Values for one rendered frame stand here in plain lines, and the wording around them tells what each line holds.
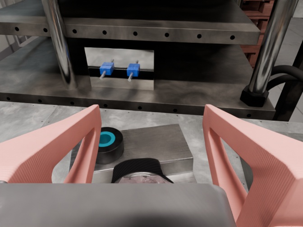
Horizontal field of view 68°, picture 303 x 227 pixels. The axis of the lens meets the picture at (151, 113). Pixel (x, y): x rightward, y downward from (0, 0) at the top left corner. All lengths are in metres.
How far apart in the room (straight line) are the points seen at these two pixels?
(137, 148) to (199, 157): 0.21
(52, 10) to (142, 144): 0.58
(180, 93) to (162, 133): 0.41
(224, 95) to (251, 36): 0.24
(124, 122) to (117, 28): 0.35
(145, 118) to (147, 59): 0.24
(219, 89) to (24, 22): 0.81
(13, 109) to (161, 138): 0.60
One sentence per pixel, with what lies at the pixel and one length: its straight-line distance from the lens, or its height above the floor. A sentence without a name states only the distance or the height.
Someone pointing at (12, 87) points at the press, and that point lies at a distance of 1.13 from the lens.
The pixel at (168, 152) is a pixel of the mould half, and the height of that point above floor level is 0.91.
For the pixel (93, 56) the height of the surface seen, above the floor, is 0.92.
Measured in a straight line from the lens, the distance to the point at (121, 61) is 0.91.
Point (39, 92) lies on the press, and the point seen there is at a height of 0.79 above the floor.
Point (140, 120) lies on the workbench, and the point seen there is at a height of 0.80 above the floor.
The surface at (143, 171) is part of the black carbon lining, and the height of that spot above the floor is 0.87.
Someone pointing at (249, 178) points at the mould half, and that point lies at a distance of 0.61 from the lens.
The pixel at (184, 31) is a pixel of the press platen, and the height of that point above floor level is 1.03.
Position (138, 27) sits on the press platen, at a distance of 0.86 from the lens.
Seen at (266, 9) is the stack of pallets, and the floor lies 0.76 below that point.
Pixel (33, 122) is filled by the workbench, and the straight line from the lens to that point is 0.85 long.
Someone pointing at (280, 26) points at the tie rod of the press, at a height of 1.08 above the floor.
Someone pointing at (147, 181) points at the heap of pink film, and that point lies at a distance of 0.47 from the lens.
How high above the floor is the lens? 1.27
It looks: 37 degrees down
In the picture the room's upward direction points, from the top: straight up
